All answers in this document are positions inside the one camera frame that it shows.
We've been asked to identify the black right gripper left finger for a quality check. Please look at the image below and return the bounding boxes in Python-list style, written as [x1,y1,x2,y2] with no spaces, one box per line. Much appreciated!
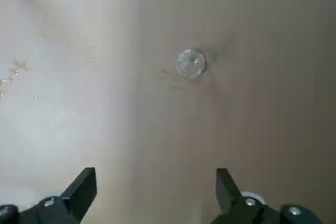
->
[0,167,97,224]

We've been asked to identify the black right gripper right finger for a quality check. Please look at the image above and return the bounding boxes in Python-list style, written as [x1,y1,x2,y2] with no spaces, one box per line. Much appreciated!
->
[214,167,323,224]

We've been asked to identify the clear glass conical flask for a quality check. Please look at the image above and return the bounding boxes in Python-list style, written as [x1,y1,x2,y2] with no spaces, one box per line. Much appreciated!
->
[176,47,209,79]

